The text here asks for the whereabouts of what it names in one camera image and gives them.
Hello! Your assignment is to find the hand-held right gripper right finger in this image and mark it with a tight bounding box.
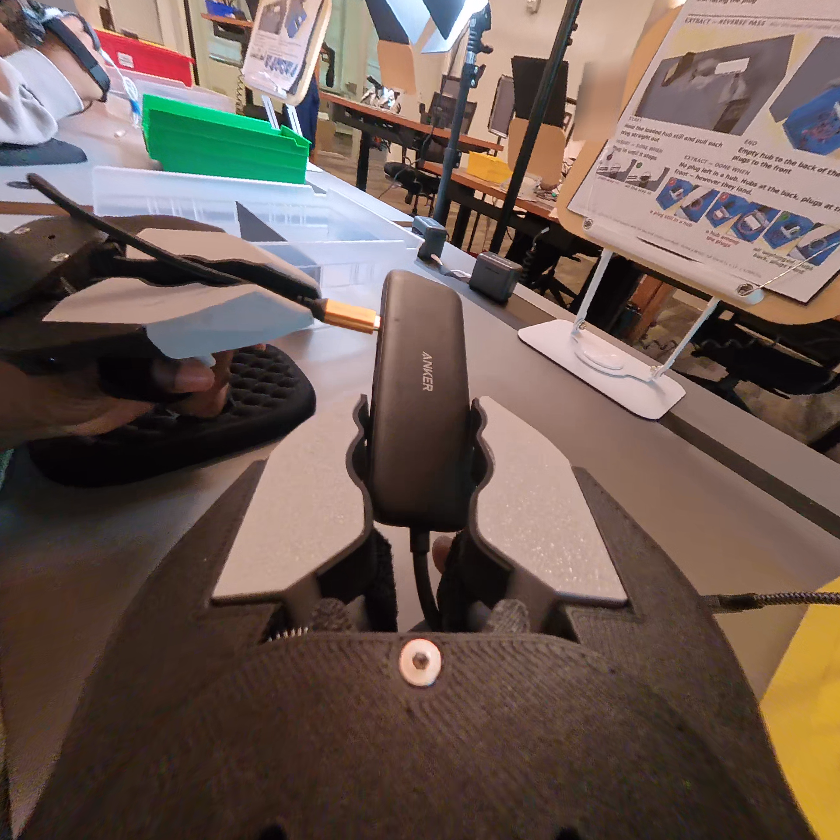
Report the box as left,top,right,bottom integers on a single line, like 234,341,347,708
469,395,630,602

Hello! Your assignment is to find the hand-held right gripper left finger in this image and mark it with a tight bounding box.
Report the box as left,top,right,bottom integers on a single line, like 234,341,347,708
211,394,376,609

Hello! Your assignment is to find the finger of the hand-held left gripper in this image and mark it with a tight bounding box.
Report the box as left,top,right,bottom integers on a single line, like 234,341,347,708
42,279,317,362
98,215,322,301

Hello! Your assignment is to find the usb cable with gold plug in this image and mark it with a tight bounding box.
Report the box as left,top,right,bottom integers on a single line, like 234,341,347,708
26,172,382,336

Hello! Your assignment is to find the black usb hub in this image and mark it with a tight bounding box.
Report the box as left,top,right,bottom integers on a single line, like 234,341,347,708
367,269,475,634

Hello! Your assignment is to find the another person's forearm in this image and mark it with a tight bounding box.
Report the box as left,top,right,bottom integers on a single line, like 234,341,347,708
0,0,112,145

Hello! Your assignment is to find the person's left hand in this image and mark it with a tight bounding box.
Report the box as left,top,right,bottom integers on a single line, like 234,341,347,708
0,351,236,451

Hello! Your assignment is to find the clear plastic organiser box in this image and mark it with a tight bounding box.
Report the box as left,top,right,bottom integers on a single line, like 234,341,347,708
92,165,426,296

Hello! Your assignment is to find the black mesh pad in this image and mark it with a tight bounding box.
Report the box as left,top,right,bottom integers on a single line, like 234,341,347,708
26,343,317,488

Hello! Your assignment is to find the dark flat pad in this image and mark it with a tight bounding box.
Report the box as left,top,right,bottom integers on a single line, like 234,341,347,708
0,139,88,168

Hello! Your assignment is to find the green plastic bin stack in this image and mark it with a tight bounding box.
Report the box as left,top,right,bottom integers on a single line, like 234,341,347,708
141,94,312,186

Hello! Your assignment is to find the clear plastic bin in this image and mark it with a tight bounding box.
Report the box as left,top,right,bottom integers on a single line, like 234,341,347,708
108,77,236,132

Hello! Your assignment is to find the white metal stand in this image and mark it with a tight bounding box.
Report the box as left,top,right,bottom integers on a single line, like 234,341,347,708
517,246,765,421
261,95,307,142

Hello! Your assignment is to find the red plastic bin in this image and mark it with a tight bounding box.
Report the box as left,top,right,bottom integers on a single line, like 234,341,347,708
94,28,196,88

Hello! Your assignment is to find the small instruction sheet board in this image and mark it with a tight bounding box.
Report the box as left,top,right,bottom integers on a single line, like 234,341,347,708
241,0,332,106

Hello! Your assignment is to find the black power adapter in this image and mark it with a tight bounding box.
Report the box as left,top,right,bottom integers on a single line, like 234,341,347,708
412,217,448,261
469,251,524,304

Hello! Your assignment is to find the wooden background desk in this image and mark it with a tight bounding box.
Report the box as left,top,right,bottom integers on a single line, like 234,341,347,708
318,91,506,193

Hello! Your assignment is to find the black office chair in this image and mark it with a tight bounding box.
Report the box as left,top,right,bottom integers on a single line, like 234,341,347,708
682,308,840,454

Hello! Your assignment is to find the black light stand with clamp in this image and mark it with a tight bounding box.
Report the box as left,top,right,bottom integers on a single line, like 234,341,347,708
430,3,494,227

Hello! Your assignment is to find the small yellow bin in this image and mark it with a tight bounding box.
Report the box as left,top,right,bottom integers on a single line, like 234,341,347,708
467,152,513,185

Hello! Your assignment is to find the yellow plastic bin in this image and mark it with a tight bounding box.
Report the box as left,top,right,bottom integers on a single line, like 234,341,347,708
758,577,840,840

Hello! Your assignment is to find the white light panel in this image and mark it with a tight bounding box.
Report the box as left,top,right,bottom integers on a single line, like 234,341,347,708
364,0,490,55

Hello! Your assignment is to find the black light stand pole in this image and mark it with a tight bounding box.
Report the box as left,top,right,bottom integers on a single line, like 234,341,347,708
489,0,584,253

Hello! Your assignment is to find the black monitor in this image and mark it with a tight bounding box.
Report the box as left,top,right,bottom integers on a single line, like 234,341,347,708
511,56,569,132

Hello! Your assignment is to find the large instruction sheet board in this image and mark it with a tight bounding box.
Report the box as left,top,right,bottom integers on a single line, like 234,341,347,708
556,0,840,326

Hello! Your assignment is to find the white and blue cable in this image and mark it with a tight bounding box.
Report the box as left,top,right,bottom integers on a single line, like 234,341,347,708
98,49,144,130

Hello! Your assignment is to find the dark braided cable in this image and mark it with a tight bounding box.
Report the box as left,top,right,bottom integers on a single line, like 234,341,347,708
705,589,840,610

